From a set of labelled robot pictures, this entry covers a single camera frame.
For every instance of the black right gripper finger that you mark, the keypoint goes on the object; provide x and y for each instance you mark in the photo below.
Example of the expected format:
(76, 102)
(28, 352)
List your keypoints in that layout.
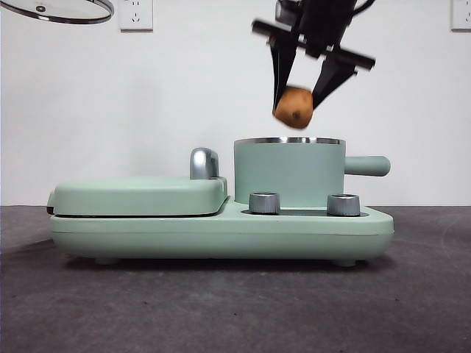
(331, 77)
(281, 66)

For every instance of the brown potato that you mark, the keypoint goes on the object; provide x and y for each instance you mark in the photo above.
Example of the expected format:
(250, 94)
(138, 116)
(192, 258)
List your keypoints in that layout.
(294, 108)

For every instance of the glass pot lid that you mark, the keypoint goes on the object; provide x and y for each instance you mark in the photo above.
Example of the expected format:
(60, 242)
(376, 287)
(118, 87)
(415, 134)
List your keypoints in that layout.
(73, 14)

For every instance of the mint green steamer pot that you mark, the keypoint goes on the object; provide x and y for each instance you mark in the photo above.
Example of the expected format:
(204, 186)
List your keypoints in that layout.
(294, 169)

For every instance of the silver control knob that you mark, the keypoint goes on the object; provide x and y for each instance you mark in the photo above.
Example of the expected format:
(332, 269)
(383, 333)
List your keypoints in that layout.
(263, 204)
(343, 206)

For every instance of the mint green breakfast machine base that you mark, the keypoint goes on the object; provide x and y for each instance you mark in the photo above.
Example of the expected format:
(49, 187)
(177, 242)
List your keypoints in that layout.
(221, 235)

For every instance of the mint green griddle cover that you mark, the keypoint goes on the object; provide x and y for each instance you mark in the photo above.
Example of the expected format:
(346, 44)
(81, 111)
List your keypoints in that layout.
(129, 196)

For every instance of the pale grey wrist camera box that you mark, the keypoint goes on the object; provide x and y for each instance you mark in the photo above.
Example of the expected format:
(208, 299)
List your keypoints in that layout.
(285, 10)

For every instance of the white wall socket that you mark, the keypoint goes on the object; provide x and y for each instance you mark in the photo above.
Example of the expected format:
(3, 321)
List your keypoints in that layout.
(461, 14)
(135, 16)

